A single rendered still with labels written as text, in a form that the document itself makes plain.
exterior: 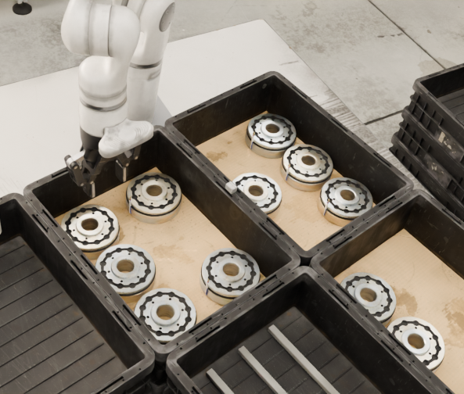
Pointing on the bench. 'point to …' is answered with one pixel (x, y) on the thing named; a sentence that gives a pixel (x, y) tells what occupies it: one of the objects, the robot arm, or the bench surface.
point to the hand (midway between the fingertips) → (106, 180)
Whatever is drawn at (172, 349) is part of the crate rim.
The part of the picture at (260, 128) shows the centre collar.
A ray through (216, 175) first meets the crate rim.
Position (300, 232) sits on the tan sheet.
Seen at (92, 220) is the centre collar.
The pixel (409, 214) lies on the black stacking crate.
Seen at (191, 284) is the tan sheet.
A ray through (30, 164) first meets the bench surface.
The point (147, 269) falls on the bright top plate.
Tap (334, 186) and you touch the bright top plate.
